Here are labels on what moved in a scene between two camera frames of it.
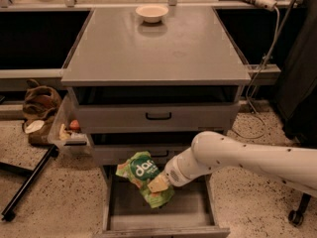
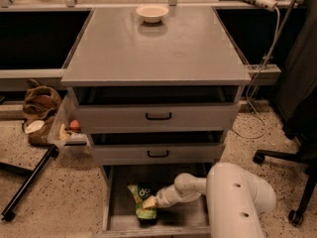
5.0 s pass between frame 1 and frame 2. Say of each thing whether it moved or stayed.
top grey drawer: stayed
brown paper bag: stayed
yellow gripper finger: moved
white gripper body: moved
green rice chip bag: moved
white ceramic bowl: stayed
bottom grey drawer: stayed
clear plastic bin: stayed
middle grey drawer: stayed
